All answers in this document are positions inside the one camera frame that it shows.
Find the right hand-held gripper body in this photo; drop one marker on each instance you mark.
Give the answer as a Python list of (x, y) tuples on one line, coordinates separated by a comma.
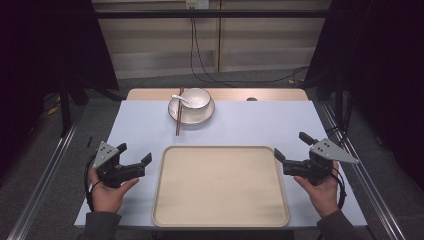
[(310, 168)]

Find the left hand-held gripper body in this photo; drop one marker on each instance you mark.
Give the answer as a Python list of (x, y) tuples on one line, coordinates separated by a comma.
[(115, 173)]

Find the person's left hand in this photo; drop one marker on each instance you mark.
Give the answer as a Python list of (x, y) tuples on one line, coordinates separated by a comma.
[(108, 196)]

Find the person's right hand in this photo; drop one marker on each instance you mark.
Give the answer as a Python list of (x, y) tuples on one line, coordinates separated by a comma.
[(321, 196)]

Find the light blue table mat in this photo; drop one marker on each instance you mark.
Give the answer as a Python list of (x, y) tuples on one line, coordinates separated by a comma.
[(140, 126)]

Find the small black stick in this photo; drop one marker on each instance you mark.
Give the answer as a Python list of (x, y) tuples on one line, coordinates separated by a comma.
[(89, 142)]

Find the black metal stand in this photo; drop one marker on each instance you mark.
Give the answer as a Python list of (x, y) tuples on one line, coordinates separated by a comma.
[(339, 96), (65, 106)]

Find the brown wooden chopstick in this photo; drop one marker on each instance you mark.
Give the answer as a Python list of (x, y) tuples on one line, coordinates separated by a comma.
[(178, 116)]

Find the white ceramic plate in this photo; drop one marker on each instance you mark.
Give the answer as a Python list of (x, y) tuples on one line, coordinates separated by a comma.
[(195, 119)]

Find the beige rectangular tray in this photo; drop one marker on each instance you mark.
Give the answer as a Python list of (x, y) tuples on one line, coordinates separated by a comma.
[(220, 186)]

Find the white ceramic spoon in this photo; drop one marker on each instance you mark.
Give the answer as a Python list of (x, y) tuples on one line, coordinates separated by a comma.
[(178, 98)]

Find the white ceramic bowl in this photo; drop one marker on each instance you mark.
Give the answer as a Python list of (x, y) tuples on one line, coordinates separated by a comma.
[(200, 98)]

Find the black curtain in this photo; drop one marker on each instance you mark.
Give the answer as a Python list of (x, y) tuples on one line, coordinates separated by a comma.
[(386, 66), (36, 53)]

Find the black horizontal bar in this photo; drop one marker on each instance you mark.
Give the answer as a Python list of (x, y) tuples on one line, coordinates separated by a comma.
[(213, 13)]

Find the metal floor rail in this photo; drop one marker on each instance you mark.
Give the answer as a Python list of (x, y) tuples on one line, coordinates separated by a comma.
[(43, 186), (373, 186)]

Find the white wall outlet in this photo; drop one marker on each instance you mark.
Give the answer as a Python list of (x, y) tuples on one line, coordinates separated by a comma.
[(197, 3)]

